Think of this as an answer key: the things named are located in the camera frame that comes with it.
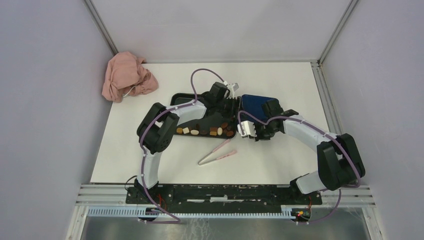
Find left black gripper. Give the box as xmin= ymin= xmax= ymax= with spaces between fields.
xmin=215 ymin=96 xmax=248 ymax=121

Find black chocolate tray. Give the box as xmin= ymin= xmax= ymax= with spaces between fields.
xmin=175 ymin=106 xmax=237 ymax=139

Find blue tin lid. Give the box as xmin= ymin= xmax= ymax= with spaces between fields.
xmin=239 ymin=94 xmax=276 ymax=122

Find pink cat paw tongs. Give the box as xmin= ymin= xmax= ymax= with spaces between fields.
xmin=197 ymin=139 xmax=238 ymax=166

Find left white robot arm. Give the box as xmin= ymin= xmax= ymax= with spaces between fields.
xmin=134 ymin=81 xmax=241 ymax=204

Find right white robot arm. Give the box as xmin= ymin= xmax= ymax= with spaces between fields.
xmin=254 ymin=99 xmax=366 ymax=204

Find white oval flat chocolate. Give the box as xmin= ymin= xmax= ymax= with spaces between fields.
xmin=190 ymin=129 xmax=200 ymax=136

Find white cube chocolate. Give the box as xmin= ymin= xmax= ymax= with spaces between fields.
xmin=182 ymin=127 xmax=190 ymax=134

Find pink cloth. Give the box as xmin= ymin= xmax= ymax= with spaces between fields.
xmin=101 ymin=51 xmax=159 ymax=103

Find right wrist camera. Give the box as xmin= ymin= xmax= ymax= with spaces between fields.
xmin=237 ymin=120 xmax=257 ymax=139

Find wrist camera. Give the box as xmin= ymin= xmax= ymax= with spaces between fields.
xmin=237 ymin=120 xmax=257 ymax=139
xmin=223 ymin=81 xmax=239 ymax=96

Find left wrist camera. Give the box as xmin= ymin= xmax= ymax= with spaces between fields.
xmin=223 ymin=81 xmax=239 ymax=96

